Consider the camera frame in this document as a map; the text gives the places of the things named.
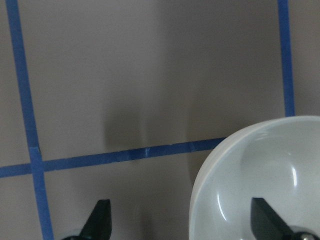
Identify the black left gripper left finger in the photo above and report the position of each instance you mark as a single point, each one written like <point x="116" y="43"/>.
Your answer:
<point x="99" y="224"/>

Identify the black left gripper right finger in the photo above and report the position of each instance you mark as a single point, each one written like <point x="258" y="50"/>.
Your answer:
<point x="266" y="224"/>

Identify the white ceramic bowl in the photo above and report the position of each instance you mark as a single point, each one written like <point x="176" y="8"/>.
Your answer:
<point x="277" y="160"/>

